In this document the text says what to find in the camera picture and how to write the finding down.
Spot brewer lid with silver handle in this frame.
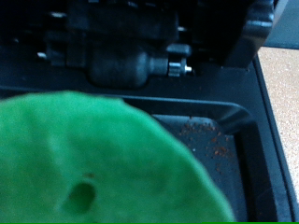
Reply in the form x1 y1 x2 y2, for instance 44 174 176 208
0 0 279 90

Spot black Keurig coffee machine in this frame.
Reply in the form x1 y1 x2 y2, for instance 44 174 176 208
0 0 299 223

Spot green-lidded reusable coffee pod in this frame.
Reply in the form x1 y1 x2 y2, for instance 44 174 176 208
0 90 236 223

